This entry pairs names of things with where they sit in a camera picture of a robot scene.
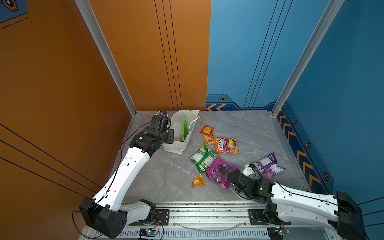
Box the green cucumber chips bag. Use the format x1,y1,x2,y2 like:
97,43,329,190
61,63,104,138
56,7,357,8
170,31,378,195
181,116,189,142

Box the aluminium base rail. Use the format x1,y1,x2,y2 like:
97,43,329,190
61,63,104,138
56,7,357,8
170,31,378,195
79,200,344,240

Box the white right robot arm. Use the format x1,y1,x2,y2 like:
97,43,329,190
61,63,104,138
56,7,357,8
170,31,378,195
227,170,368,240

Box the red snack packet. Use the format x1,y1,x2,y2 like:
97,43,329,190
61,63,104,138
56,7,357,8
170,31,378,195
200,125,216,137

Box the right green circuit board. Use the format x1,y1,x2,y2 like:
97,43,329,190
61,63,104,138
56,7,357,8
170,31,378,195
267,228,291,240

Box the left aluminium corner post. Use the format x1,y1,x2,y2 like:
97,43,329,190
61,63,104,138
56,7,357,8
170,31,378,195
75,0,137,117

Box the right aluminium corner post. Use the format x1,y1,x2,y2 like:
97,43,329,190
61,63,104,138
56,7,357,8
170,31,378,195
272,0,345,117

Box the aluminium corner post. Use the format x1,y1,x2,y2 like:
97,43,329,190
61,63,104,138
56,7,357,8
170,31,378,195
272,0,345,117
75,0,137,117

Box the left green circuit board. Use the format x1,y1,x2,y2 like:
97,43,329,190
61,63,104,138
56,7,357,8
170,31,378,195
138,229,159,239

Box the small orange snack packet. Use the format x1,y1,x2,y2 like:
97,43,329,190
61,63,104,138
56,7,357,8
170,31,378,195
203,135,215,146

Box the green circuit board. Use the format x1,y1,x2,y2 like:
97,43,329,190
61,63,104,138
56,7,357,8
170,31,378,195
138,229,159,239
267,228,291,240

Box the purple white snack bag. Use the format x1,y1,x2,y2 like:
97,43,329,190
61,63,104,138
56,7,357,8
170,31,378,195
252,153,285,180

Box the green white snack bag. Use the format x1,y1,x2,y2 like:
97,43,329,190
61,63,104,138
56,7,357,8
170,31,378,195
190,145,218,174

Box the purple grape candy bag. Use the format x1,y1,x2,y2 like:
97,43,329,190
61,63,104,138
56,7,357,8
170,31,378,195
206,158,239,189

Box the small orange candy wrapper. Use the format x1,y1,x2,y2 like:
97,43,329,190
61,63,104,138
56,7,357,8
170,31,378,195
191,175,206,188

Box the white paper bag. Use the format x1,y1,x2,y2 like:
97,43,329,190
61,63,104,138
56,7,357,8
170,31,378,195
163,110,200,155

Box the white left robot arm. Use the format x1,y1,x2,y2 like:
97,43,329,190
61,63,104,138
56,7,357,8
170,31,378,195
78,111,174,239

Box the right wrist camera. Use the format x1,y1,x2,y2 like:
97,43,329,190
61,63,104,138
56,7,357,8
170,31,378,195
242,164,258,178

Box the orange Fox's candy bag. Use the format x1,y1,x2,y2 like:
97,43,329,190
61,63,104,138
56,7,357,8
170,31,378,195
214,138,240,155

